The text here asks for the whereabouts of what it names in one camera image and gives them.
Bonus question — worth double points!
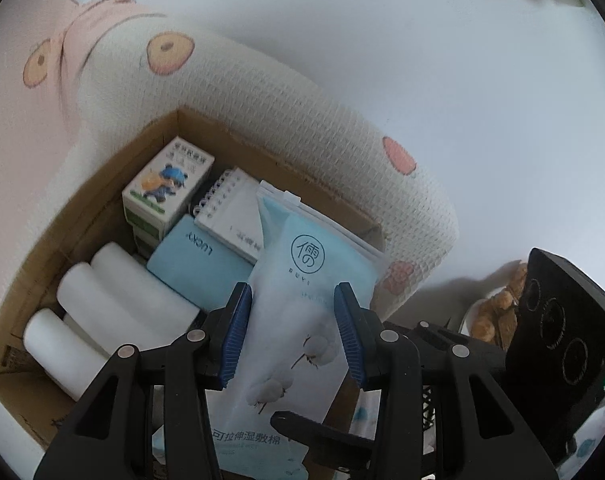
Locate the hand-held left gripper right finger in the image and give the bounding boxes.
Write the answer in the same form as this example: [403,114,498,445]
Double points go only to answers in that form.
[334,282,559,480]

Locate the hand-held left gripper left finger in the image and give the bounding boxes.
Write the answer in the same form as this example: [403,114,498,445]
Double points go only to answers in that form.
[32,282,253,480]

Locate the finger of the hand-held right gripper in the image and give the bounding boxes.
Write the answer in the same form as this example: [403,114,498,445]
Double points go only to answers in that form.
[381,319,507,377]
[271,410,379,480]

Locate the blue white cotton pad pouch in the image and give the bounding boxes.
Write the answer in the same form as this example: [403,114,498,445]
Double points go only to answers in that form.
[205,180,389,480]

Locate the white paper roll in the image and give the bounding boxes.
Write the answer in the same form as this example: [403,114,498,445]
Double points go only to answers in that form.
[23,308,111,402]
[90,241,201,335]
[62,313,114,362]
[57,262,184,357]

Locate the cardboard box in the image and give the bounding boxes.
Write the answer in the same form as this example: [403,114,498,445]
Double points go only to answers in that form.
[0,107,386,461]

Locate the white desktop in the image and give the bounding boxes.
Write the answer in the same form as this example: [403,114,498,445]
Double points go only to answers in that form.
[122,0,605,480]

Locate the white bowl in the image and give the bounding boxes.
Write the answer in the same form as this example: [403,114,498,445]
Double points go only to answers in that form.
[457,285,509,342]

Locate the white blue dotted packet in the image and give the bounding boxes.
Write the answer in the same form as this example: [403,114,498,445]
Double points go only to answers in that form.
[351,389,384,442]
[557,399,605,480]

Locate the fried snack pieces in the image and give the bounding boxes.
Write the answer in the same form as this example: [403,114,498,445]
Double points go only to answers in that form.
[469,260,529,352]

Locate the light blue soft pack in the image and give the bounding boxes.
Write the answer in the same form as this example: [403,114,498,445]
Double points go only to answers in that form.
[146,215,256,312]

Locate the white spiral notebook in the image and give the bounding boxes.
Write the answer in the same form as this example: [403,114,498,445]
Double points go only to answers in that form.
[192,167,266,264]

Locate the light blue packet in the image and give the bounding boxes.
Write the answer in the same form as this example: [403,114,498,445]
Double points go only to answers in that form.
[151,424,169,462]

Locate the green cartoon printed box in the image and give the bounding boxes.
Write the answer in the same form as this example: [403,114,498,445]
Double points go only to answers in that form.
[121,136,216,232]

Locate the pink cartoon printed blanket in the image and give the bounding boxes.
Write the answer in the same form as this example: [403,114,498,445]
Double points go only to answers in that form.
[0,0,459,461]

